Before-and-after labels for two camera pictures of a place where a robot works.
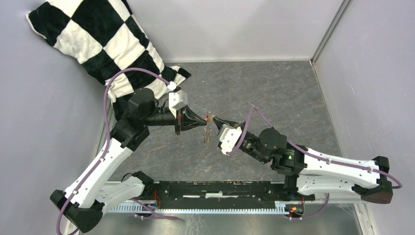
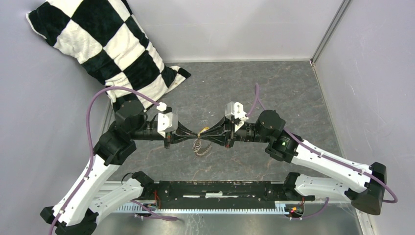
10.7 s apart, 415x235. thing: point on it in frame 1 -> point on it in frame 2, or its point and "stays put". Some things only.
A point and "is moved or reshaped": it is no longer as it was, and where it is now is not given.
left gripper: [183, 118] -> [172, 137]
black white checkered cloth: [103, 36] stays put
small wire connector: [207, 133] is moved or reshaped
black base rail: [228, 195] stays put
